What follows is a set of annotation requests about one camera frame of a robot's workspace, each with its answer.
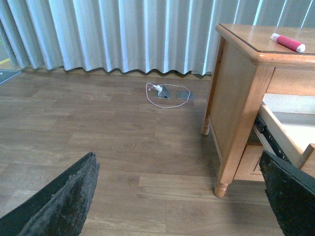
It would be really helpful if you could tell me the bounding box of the pink marker with white caps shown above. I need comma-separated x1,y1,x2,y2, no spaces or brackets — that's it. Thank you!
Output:
270,33,306,53

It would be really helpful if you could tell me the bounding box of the wooden drawer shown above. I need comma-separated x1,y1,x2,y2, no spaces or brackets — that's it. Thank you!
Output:
254,93,315,176
234,145,264,181

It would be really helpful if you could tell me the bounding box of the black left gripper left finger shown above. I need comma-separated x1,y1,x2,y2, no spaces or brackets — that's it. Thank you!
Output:
0,152,100,236

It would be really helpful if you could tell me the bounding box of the closed metal floor plate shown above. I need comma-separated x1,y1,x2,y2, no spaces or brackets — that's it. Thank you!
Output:
176,91,195,100

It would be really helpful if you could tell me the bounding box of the pale grey pleated curtain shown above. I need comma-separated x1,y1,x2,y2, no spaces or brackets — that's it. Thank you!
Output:
0,0,315,75

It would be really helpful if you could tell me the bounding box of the open metal floor socket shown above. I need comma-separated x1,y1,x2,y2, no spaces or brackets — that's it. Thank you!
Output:
153,85,171,99

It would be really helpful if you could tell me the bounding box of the white charger cable on floor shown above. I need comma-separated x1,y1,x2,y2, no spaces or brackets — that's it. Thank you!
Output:
145,82,190,109

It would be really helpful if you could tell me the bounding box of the wooden dresser cabinet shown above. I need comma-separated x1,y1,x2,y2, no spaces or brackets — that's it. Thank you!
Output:
202,24,315,198

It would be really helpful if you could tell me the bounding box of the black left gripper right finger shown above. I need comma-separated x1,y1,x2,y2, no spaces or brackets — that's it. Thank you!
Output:
259,150,315,236

